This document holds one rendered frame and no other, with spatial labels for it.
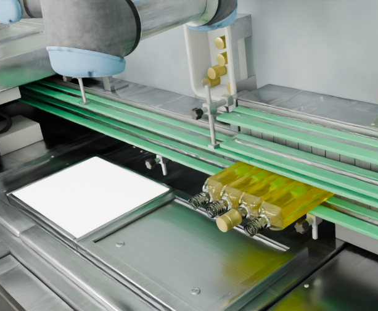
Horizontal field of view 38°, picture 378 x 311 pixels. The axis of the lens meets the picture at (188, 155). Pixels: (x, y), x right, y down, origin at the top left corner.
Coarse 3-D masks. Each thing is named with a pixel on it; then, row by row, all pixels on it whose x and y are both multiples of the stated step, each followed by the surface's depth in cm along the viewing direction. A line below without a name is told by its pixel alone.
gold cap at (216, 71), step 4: (208, 68) 154; (212, 68) 152; (216, 68) 153; (220, 68) 153; (224, 68) 154; (208, 72) 154; (212, 72) 153; (216, 72) 152; (220, 72) 153; (224, 72) 155; (208, 76) 155; (212, 76) 154; (216, 76) 153; (220, 76) 155
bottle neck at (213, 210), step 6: (222, 198) 122; (210, 204) 121; (216, 204) 120; (222, 204) 121; (228, 204) 122; (210, 210) 122; (216, 210) 120; (222, 210) 121; (210, 216) 121; (216, 216) 120
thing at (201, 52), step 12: (192, 36) 152; (204, 36) 155; (216, 36) 153; (228, 36) 139; (192, 48) 153; (204, 48) 156; (216, 48) 155; (228, 48) 141; (192, 60) 155; (204, 60) 157; (228, 60) 142; (192, 72) 156; (204, 72) 158; (228, 72) 155; (192, 84) 157; (204, 96) 155; (216, 96) 152
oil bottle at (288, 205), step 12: (288, 192) 119; (300, 192) 118; (312, 192) 119; (324, 192) 122; (264, 204) 116; (276, 204) 115; (288, 204) 115; (300, 204) 117; (312, 204) 120; (276, 216) 113; (288, 216) 115; (300, 216) 118; (276, 228) 114
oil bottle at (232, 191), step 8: (256, 168) 130; (240, 176) 128; (248, 176) 127; (256, 176) 126; (264, 176) 126; (232, 184) 125; (240, 184) 124; (248, 184) 124; (256, 184) 124; (224, 192) 123; (232, 192) 122; (240, 192) 122; (232, 200) 121; (232, 208) 122
